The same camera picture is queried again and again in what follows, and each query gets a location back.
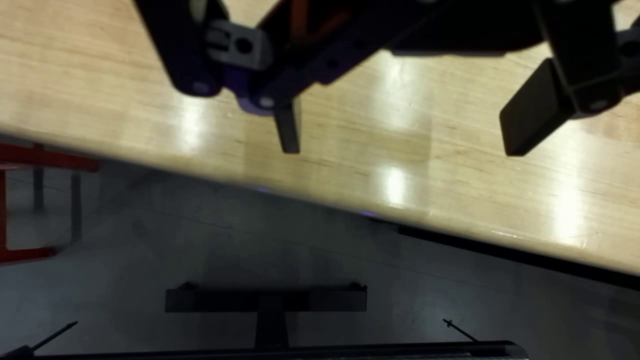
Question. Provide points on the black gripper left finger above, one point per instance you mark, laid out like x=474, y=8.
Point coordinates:
x=204, y=53

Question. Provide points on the black camera stand base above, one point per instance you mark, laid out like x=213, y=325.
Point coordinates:
x=271, y=307

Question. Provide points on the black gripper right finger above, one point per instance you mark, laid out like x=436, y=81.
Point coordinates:
x=591, y=70

